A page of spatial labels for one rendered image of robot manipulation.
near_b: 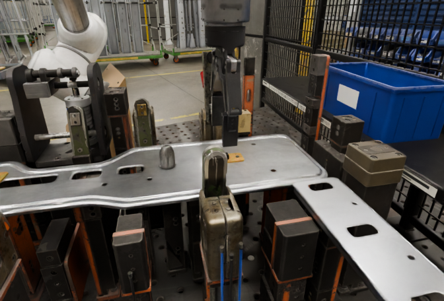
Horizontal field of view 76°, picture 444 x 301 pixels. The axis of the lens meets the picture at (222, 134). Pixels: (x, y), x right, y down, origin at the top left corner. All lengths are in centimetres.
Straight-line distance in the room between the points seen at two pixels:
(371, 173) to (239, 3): 39
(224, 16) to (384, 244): 43
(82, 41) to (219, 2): 88
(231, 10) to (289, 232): 38
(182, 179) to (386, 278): 36
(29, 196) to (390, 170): 67
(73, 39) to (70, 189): 82
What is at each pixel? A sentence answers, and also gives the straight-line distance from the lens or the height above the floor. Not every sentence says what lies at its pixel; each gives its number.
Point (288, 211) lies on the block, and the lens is 53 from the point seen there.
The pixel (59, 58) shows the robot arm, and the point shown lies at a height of 113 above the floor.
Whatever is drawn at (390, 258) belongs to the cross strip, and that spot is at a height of 100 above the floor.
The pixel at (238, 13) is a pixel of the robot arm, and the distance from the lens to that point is 52.
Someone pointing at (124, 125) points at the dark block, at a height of 103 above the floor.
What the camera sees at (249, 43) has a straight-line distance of 348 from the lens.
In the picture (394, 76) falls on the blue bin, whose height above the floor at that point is 114.
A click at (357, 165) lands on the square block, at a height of 103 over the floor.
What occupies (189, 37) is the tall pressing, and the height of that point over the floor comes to 61.
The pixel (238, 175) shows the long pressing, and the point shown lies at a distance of 58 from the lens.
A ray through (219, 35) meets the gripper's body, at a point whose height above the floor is 127.
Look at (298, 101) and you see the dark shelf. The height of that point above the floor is 103.
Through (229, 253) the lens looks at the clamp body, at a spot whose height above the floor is 98.
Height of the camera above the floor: 131
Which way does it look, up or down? 24 degrees down
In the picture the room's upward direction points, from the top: straight up
